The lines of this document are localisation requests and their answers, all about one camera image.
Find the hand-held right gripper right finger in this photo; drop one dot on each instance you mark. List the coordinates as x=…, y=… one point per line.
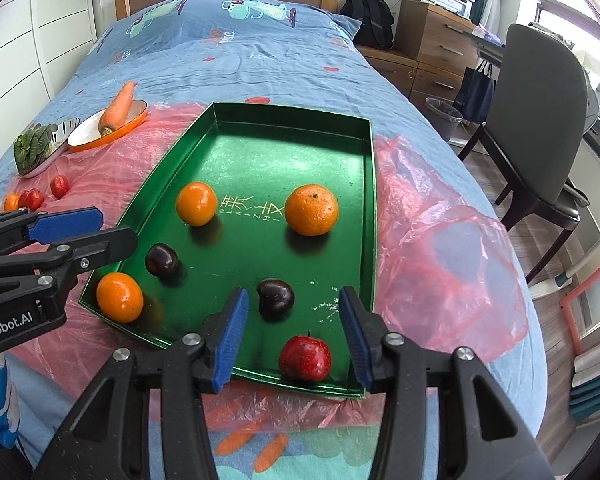
x=357, y=340

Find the dark purple plum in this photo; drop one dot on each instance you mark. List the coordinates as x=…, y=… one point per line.
x=275, y=298
x=162, y=259

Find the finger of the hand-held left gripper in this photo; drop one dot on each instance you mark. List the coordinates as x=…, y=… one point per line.
x=105, y=247
x=65, y=224

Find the grey chair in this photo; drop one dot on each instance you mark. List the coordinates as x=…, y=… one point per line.
x=530, y=110

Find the large orange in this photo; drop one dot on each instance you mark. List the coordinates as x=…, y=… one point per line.
x=311, y=210

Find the wooden drawer cabinet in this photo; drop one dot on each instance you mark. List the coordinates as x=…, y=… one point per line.
x=435, y=40

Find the orange white bowl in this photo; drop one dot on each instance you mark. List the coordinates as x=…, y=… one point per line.
x=87, y=135

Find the teal white stack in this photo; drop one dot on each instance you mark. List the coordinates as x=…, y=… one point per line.
x=597, y=385

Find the white wardrobe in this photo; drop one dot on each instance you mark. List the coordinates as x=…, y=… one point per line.
x=30, y=35

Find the large bok choy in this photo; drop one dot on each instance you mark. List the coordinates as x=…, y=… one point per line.
x=32, y=145

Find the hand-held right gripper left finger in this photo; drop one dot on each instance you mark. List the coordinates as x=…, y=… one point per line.
x=230, y=340

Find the carrot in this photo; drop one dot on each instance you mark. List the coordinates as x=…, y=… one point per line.
x=117, y=107

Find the navy bag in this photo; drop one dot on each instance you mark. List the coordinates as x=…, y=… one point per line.
x=475, y=92

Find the pink metal frame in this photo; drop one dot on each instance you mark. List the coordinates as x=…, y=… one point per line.
x=570, y=320

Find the small orange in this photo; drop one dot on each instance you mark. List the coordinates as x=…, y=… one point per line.
x=120, y=297
x=196, y=203
x=11, y=202

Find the green rectangular tray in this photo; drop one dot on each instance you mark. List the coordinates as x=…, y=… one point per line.
x=260, y=170

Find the small red apple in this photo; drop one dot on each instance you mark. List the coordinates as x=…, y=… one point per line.
x=23, y=200
x=36, y=199
x=59, y=186

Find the black backpack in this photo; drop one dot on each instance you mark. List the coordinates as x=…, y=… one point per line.
x=367, y=20

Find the low wooden nightstand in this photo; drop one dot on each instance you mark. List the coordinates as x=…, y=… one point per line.
x=392, y=67

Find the clear trash bin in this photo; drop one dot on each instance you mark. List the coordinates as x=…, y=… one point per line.
x=444, y=120

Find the pink plastic sheet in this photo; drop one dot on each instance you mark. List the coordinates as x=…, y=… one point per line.
x=420, y=240

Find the large red apple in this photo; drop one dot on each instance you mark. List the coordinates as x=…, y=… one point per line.
x=305, y=357

